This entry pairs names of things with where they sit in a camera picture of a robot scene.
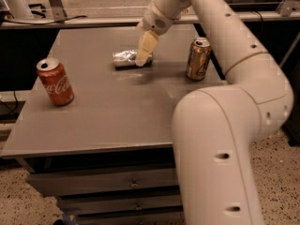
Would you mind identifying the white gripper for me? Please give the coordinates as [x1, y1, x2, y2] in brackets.
[135, 1, 176, 67]

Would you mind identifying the silver Red Bull can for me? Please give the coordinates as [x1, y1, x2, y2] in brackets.
[112, 50, 153, 68]

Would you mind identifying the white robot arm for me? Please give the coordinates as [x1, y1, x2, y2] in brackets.
[136, 0, 293, 225]

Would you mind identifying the gold soda can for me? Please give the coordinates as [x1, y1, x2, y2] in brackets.
[186, 37, 212, 81]

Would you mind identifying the red Coca-Cola can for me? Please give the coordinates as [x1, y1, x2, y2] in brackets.
[37, 58, 74, 106]

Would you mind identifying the grey drawer cabinet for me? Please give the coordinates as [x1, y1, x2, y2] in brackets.
[2, 25, 220, 225]

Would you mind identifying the black cable on rail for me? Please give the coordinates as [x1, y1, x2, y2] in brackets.
[2, 14, 88, 26]

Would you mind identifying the metal upright bracket left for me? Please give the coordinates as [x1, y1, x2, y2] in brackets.
[49, 0, 67, 21]

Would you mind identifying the grey metal rail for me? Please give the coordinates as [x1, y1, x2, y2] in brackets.
[0, 11, 300, 29]

